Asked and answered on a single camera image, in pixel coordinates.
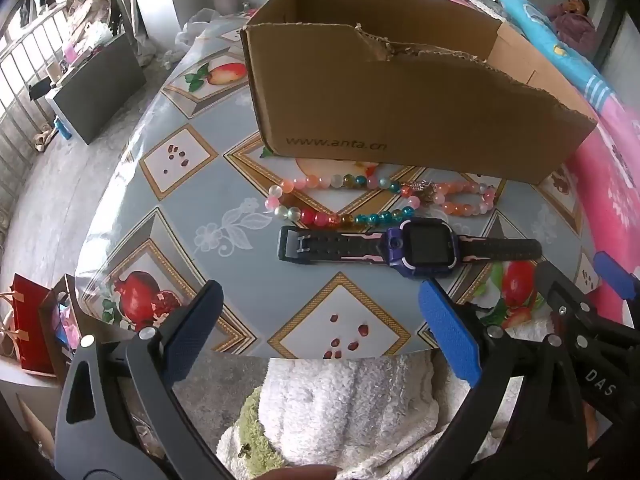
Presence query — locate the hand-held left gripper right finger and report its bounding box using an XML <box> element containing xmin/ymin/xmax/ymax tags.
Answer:
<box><xmin>419</xmin><ymin>277</ymin><xmax>601</xmax><ymax>480</ymax></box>

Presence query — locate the black purple smart watch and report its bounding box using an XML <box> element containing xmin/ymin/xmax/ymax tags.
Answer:
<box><xmin>277</xmin><ymin>217</ymin><xmax>543</xmax><ymax>279</ymax></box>

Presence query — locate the multicolour bead bracelet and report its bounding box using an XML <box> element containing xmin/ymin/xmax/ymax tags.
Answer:
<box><xmin>265</xmin><ymin>174</ymin><xmax>422</xmax><ymax>229</ymax></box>

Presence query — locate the white plastic bag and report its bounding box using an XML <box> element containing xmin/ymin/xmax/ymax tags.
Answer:
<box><xmin>175</xmin><ymin>9</ymin><xmax>222</xmax><ymax>52</ymax></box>

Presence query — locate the pink orange bead bracelet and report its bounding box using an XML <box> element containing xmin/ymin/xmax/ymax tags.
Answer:
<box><xmin>430</xmin><ymin>181</ymin><xmax>499</xmax><ymax>217</ymax></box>

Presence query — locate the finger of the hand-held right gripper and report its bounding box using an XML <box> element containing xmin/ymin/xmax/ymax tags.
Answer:
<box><xmin>594</xmin><ymin>251</ymin><xmax>640</xmax><ymax>311</ymax></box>
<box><xmin>537</xmin><ymin>259</ymin><xmax>640</xmax><ymax>361</ymax></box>

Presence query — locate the white fluffy robe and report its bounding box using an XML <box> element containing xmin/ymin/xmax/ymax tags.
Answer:
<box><xmin>215</xmin><ymin>350</ymin><xmax>601</xmax><ymax>480</ymax></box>

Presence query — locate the brown paper bag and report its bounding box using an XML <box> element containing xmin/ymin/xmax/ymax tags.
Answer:
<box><xmin>39</xmin><ymin>275</ymin><xmax>90</xmax><ymax>382</ymax></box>

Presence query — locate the red paper bag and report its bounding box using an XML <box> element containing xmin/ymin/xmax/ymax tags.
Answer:
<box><xmin>9</xmin><ymin>274</ymin><xmax>62</xmax><ymax>376</ymax></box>

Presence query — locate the dark grey cabinet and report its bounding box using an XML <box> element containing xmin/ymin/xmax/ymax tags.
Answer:
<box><xmin>50</xmin><ymin>35</ymin><xmax>148</xmax><ymax>146</ymax></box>

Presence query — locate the fruit print tablecloth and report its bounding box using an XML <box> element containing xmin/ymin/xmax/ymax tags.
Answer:
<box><xmin>75</xmin><ymin>7</ymin><xmax>601</xmax><ymax>361</ymax></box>

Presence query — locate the metal railing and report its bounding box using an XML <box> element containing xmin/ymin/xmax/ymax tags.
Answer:
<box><xmin>0</xmin><ymin>5</ymin><xmax>68</xmax><ymax>181</ymax></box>

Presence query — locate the brown cardboard box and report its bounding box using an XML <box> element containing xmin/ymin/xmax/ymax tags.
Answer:
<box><xmin>240</xmin><ymin>0</ymin><xmax>598</xmax><ymax>186</ymax></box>

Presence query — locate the pink floral blanket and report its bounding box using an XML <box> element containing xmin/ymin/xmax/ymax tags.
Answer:
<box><xmin>415</xmin><ymin>0</ymin><xmax>640</xmax><ymax>351</ymax></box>

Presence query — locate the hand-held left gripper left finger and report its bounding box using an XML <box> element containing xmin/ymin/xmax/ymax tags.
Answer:
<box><xmin>52</xmin><ymin>279</ymin><xmax>237</xmax><ymax>480</ymax></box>

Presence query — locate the blue printed pillow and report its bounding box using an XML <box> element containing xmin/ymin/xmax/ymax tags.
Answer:
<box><xmin>500</xmin><ymin>0</ymin><xmax>618</xmax><ymax>111</ymax></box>

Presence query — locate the person's left hand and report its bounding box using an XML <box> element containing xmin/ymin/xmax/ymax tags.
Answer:
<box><xmin>257</xmin><ymin>464</ymin><xmax>343</xmax><ymax>480</ymax></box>

